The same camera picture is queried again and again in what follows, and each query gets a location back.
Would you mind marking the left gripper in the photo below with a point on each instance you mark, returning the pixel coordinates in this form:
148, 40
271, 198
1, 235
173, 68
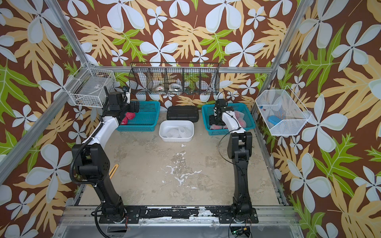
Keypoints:
132, 105

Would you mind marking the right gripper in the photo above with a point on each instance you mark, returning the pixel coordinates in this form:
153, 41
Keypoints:
212, 121

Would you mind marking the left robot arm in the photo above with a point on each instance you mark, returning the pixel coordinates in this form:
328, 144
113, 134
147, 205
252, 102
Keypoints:
90, 164

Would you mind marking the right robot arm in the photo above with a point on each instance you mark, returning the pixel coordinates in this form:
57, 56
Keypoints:
239, 151

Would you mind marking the right teal plastic basket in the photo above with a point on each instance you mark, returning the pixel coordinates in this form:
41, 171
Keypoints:
207, 110

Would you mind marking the teal plastic basket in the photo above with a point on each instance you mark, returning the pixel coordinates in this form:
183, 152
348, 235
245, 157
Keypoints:
207, 110
145, 120

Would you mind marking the netted apple top right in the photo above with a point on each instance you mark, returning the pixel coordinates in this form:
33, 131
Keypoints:
239, 115

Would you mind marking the left teal plastic basket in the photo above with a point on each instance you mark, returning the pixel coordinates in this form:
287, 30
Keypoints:
145, 120

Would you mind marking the black plastic case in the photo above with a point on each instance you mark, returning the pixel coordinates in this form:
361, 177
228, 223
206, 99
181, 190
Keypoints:
183, 113

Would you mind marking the blue object in basket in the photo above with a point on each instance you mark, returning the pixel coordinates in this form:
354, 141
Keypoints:
274, 120

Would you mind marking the white rectangular tub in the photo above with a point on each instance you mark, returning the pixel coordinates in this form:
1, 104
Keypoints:
166, 125

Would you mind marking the yellow box cutter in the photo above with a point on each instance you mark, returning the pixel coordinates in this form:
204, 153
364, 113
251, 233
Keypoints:
113, 170

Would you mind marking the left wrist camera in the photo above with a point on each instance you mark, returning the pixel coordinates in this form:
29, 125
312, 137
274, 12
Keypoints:
127, 94

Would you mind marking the white wire basket left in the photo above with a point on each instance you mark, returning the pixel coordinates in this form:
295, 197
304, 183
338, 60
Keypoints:
89, 86

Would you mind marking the white wire basket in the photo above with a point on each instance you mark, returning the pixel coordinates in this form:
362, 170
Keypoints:
286, 105
89, 86

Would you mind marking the black wire wall basket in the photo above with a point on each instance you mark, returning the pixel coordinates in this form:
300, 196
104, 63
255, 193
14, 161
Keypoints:
195, 78

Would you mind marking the white item in wire basket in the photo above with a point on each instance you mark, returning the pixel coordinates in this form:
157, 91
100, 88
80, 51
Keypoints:
174, 87

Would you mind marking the white wire basket right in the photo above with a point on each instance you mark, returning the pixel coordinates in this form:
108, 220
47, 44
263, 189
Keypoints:
286, 105

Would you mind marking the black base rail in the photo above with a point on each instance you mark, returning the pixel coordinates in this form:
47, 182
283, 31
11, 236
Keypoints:
136, 214

